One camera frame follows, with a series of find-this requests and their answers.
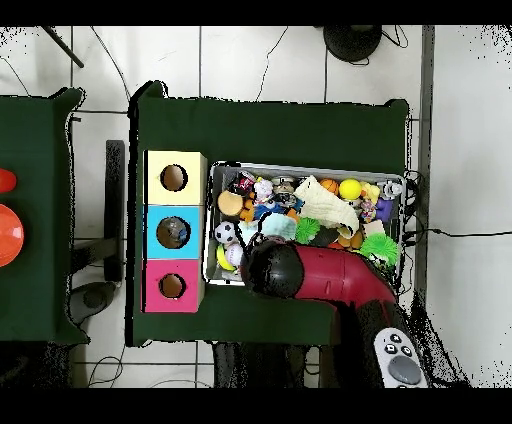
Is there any pale blue waffle cloth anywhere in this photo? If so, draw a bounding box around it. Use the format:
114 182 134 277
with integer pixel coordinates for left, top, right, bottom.
239 212 300 245

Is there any cream yellow knitted cloth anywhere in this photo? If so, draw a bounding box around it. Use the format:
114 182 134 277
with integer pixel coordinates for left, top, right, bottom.
294 175 361 236

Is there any shallow clear mesh bin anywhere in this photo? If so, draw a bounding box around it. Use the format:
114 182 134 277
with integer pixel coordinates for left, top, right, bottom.
206 163 405 296

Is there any wooden box with three holes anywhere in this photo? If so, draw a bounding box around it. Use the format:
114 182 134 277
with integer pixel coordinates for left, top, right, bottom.
143 150 208 313

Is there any small soccer ball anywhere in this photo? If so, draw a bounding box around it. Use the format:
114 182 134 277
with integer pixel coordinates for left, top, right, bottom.
213 221 239 246

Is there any light green spiky ball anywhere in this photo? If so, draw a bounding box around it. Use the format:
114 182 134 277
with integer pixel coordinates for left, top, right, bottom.
293 217 323 245

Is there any yellow toy banana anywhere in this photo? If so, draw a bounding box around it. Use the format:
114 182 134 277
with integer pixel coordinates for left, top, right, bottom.
215 244 237 273

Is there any yellow smiley ball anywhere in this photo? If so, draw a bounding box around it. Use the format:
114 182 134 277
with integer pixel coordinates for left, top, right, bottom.
338 179 363 202

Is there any small yellow rubber duck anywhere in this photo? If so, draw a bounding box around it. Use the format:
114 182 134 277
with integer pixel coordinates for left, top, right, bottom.
359 182 382 206

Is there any black upright panel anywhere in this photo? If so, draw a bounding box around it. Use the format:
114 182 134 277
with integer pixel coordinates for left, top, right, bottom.
104 139 127 283

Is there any grey round floor base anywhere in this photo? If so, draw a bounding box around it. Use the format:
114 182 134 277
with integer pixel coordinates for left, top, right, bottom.
67 279 118 323

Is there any black round stand base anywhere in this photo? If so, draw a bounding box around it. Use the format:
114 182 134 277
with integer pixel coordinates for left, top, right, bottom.
323 25 384 64

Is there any dark green side table cloth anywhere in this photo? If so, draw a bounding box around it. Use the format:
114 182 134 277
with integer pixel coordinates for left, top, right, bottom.
0 87 88 347

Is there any orange disc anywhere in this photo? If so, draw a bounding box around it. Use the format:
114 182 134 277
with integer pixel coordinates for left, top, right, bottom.
0 203 25 269

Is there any small red object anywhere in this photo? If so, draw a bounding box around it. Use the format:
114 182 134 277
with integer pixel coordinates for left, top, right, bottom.
0 167 17 194

